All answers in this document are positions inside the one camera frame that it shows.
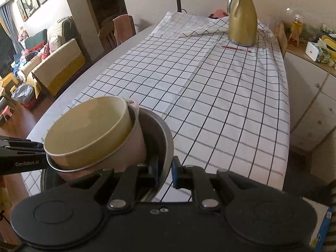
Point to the gold thermos jug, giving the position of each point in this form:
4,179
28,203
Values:
241,21

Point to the pink object behind tablecloth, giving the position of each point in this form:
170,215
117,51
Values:
219,13

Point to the red pen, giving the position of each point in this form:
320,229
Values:
236,48

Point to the glass jar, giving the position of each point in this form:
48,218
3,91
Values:
296,23

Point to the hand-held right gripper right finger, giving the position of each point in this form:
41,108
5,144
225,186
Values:
178,173

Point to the blue box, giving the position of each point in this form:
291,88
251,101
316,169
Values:
321,231

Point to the white tissue box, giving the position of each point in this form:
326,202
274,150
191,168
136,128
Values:
316,52

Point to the grey window curtain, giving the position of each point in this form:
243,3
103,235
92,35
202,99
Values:
6,18

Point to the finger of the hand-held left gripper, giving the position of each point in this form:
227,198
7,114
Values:
21,144

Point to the person's left hand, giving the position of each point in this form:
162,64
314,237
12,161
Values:
4,193

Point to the yellow plastic stool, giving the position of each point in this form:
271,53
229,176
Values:
8,82

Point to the white drawer cabinet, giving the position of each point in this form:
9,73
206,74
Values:
307,97

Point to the sofa with cream cover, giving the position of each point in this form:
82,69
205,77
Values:
57,63

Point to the yellow box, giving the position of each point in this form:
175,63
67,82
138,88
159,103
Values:
329,40

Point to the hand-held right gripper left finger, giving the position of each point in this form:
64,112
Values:
155,169

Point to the black and white checked tablecloth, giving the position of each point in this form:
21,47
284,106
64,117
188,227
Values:
223,105

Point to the grey trash bag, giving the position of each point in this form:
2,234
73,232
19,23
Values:
23,95

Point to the cream bowl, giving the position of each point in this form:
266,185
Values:
86,128

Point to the dark green sofa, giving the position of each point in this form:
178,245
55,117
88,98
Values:
35,39

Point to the stainless steel bowl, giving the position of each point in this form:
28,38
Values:
160,139

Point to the pink towel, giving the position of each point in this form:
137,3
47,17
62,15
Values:
122,29

